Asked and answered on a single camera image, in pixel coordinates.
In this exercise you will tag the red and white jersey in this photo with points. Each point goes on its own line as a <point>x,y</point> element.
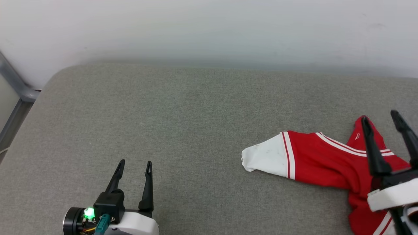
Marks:
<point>320,160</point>

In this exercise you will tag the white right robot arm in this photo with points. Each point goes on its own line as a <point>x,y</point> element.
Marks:
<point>409,222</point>

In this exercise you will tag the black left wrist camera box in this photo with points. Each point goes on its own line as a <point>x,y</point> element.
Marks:
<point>109,202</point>

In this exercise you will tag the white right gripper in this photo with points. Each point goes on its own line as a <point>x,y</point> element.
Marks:
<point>395,194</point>

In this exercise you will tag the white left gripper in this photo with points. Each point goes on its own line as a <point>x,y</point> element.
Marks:
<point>140,225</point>

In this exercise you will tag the grey metal frame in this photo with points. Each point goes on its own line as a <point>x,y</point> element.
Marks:
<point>19,91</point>

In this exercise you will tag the grey fabric sofa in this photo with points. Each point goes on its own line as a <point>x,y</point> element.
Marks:
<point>196,130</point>

